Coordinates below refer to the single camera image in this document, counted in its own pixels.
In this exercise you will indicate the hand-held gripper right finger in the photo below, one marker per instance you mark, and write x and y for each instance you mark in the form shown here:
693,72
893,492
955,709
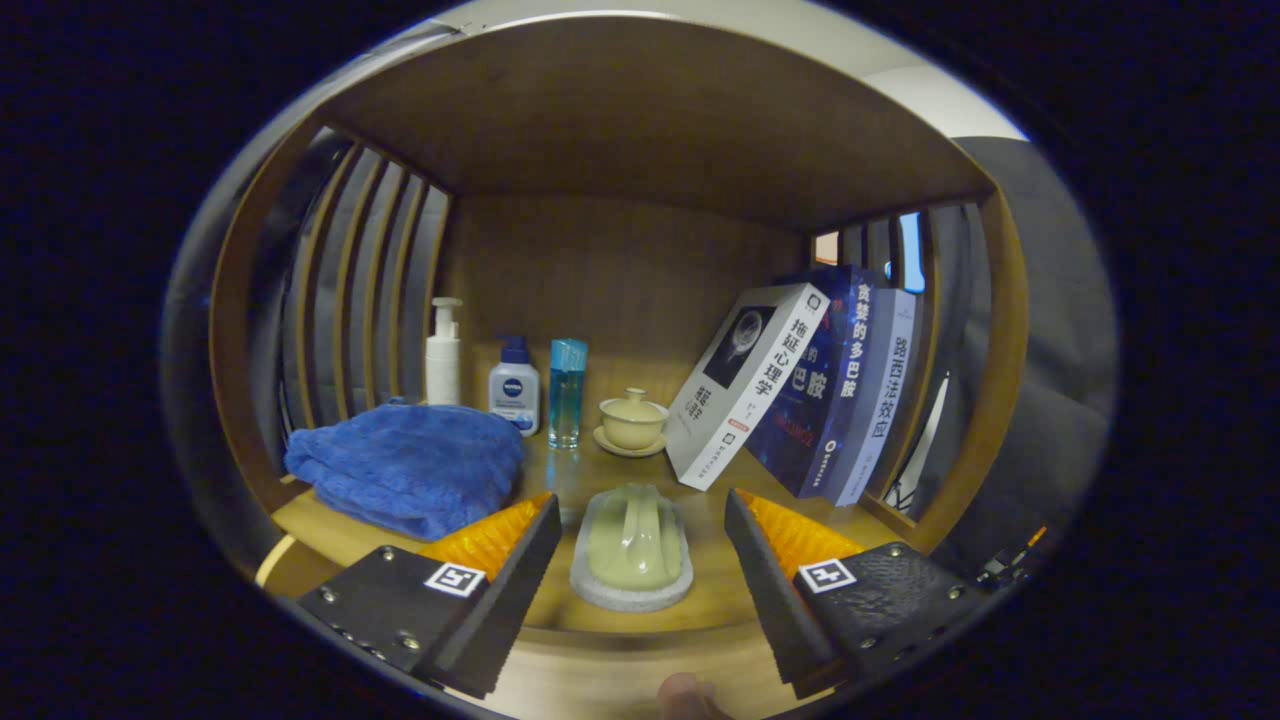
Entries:
780,600

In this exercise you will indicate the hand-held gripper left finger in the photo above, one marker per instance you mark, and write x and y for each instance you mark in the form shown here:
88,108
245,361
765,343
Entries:
490,610

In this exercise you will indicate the wooden drawer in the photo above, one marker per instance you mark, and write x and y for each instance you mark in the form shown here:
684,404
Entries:
600,670

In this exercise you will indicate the green scrub brush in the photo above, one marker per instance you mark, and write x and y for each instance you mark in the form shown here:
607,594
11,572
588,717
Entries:
632,545

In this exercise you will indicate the wooden countertop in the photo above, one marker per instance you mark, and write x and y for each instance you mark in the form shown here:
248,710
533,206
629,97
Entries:
710,560

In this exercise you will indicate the wooden cabinet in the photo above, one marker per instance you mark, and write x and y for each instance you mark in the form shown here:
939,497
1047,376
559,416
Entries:
640,100

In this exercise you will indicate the blue folded towel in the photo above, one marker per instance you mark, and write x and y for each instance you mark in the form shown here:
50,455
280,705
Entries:
410,465

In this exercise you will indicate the dark blue book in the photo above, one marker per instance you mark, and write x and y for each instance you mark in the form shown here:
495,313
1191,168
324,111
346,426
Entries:
830,400

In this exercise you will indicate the white book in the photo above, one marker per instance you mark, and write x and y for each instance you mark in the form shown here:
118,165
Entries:
745,390

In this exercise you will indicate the white bottle with blue cap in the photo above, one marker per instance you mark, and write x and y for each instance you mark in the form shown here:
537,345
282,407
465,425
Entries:
514,390

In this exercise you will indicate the pale grey-blue book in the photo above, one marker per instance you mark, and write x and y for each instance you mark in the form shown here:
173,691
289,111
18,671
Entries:
885,400

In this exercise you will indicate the clear blue bottle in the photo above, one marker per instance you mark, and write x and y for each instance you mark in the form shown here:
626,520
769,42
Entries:
566,395

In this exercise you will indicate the beige lidded teacup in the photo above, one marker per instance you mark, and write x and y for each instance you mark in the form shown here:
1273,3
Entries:
632,422

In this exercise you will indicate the black equipment with orange part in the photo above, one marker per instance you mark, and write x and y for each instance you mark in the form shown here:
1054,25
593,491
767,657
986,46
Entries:
1010,560

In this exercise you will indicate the white pump bottle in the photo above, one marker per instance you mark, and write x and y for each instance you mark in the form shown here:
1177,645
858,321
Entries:
443,365

